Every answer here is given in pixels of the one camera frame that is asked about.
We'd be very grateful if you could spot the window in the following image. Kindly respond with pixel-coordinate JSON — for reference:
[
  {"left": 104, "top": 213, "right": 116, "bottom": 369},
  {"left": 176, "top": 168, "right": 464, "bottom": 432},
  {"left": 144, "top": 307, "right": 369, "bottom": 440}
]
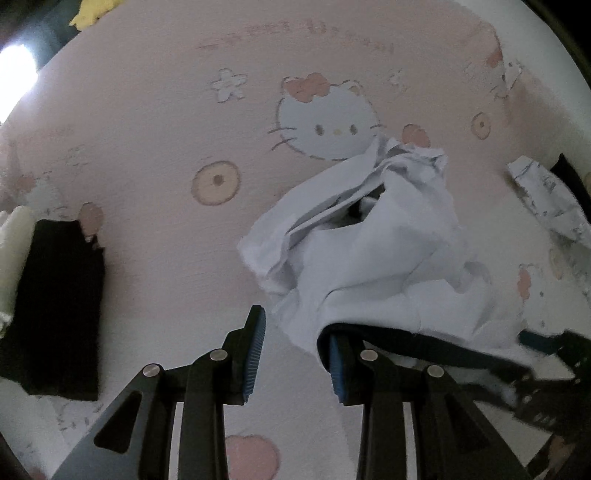
[{"left": 0, "top": 41, "right": 40, "bottom": 125}]

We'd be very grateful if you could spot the white patterned garment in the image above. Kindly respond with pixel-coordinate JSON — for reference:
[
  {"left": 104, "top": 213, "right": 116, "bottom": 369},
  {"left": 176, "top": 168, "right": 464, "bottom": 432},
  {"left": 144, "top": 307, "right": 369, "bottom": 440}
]
[{"left": 507, "top": 156, "right": 591, "bottom": 247}]

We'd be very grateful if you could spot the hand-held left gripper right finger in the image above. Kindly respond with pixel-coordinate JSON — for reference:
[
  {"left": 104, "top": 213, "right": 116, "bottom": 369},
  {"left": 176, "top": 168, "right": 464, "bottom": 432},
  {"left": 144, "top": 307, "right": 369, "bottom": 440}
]
[{"left": 325, "top": 331, "right": 532, "bottom": 480}]

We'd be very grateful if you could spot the white shirt with dark trim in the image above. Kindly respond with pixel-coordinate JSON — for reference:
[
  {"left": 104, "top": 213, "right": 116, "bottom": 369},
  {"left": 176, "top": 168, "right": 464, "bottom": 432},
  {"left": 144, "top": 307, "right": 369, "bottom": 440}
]
[{"left": 238, "top": 136, "right": 536, "bottom": 384}]

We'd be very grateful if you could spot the pink white cat-print blanket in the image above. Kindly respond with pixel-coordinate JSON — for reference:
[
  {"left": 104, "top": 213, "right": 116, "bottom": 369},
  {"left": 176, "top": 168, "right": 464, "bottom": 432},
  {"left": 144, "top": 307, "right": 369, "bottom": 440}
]
[{"left": 0, "top": 0, "right": 591, "bottom": 480}]

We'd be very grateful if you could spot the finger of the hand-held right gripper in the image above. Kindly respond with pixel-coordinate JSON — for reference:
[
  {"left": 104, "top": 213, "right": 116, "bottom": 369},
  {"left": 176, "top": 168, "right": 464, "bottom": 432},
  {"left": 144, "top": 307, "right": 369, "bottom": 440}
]
[{"left": 518, "top": 329, "right": 591, "bottom": 365}]

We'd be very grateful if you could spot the folded black garment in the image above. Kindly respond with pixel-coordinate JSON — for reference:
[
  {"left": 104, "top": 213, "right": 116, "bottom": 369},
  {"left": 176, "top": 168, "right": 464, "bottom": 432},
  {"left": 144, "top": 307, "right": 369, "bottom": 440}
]
[{"left": 0, "top": 219, "right": 106, "bottom": 401}]

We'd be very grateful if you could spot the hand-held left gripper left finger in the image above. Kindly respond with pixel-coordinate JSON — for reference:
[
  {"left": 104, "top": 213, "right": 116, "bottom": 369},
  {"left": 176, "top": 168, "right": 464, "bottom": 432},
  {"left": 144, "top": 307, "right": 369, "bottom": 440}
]
[{"left": 51, "top": 305, "right": 267, "bottom": 480}]

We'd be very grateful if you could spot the cream folded cloth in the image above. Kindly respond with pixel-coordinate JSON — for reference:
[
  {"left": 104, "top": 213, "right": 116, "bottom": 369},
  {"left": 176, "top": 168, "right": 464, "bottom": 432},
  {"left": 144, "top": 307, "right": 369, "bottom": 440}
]
[{"left": 0, "top": 205, "right": 35, "bottom": 337}]

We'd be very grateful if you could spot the long black garment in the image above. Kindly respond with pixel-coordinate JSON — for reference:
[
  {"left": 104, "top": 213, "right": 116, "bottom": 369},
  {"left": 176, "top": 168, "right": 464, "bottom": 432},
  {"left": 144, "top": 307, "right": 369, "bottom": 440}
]
[{"left": 549, "top": 152, "right": 591, "bottom": 204}]

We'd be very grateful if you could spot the yellow plush toy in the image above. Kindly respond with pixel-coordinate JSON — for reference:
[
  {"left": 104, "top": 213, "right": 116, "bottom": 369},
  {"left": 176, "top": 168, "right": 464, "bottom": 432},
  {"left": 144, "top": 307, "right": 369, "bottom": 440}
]
[{"left": 69, "top": 0, "right": 125, "bottom": 28}]

